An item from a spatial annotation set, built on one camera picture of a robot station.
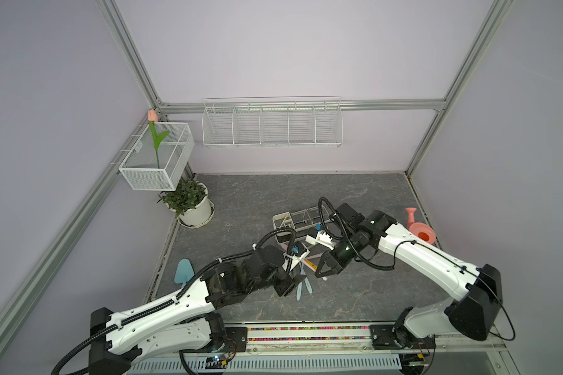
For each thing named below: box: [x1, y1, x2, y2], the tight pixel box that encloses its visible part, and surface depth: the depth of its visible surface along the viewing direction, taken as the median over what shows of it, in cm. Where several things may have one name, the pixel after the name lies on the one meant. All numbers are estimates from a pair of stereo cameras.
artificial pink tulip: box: [147, 109, 170, 170], surface depth 87 cm
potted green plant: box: [157, 172, 216, 229], surface depth 92 cm
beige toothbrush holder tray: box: [272, 205, 323, 233], surface depth 93 cm
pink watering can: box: [405, 207, 437, 245], surface depth 88 cm
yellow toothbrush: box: [301, 259, 319, 272], surface depth 71 cm
